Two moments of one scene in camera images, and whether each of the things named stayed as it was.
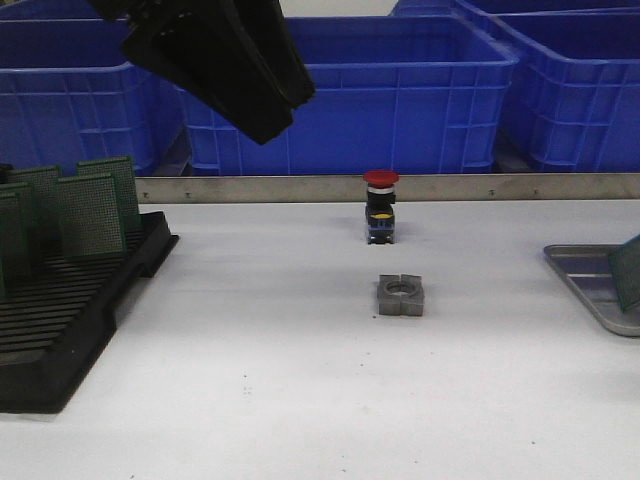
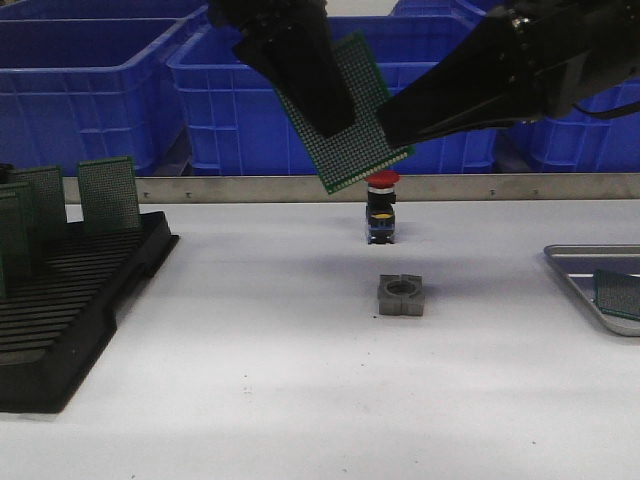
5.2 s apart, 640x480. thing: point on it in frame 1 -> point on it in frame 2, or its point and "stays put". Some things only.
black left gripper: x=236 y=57 -> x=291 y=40
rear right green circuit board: x=123 y=171 stays put
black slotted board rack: x=56 y=324 stays put
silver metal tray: x=588 y=268 stays put
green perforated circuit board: x=90 y=216 -> x=361 y=150
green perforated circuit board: x=625 y=264 -> x=617 y=293
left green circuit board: x=20 y=256 stays put
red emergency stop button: x=379 y=212 stays put
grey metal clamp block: x=400 y=295 stays put
